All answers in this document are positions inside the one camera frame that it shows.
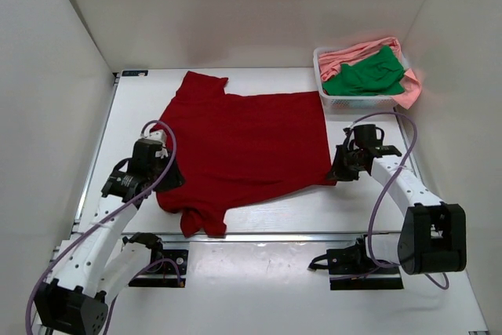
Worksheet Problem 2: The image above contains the red t shirt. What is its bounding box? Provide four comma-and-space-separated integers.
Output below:
157, 71, 332, 237

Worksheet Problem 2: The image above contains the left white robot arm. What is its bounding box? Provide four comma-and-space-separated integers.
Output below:
33, 131, 184, 334

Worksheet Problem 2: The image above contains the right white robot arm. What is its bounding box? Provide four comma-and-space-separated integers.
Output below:
309, 124, 467, 279

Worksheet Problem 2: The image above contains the white plastic basket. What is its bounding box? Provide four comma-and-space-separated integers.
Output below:
313, 47, 398, 114

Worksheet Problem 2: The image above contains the green t shirt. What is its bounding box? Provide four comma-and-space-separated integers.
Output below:
319, 45, 405, 96

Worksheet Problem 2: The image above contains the pink t shirt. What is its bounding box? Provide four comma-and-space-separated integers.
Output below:
319, 37, 422, 109

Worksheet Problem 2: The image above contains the black table corner label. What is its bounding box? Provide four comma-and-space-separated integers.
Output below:
121, 70, 149, 77

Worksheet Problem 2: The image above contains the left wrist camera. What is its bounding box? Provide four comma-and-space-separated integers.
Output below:
145, 129, 167, 145

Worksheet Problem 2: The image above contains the aluminium frame rail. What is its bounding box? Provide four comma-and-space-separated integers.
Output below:
117, 231, 442, 244

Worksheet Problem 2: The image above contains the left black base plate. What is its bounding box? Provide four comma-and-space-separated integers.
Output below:
129, 249, 189, 288

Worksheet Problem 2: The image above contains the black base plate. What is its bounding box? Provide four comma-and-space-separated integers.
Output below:
327, 247, 404, 291
129, 249, 189, 288

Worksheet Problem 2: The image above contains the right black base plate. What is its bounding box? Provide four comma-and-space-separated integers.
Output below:
327, 247, 404, 291

